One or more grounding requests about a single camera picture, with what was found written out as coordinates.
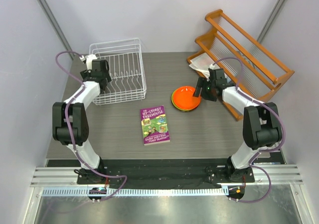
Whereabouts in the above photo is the orange plate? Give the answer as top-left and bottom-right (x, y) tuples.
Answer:
(172, 86), (202, 110)

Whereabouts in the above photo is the lime green plate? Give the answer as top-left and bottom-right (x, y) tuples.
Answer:
(171, 91), (201, 112)

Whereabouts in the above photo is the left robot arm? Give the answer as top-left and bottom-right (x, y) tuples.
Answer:
(52, 55), (112, 184)

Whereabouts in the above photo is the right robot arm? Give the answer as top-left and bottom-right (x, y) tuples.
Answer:
(193, 69), (286, 182)

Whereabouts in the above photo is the white paper packet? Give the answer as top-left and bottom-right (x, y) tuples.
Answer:
(189, 53), (214, 79)

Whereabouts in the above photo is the purple treehouse book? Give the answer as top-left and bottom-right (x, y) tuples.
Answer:
(140, 106), (170, 146)

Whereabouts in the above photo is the perforated metal strip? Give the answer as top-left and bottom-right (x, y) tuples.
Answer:
(42, 186), (229, 197)

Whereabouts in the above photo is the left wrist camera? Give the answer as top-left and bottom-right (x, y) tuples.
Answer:
(79, 54), (97, 70)

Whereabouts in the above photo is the white wire dish rack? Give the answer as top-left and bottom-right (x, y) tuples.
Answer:
(89, 38), (147, 106)

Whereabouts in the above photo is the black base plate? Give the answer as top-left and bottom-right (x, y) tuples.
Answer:
(46, 151), (286, 190)

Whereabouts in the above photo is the aluminium rail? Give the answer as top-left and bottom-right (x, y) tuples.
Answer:
(31, 164), (304, 187)

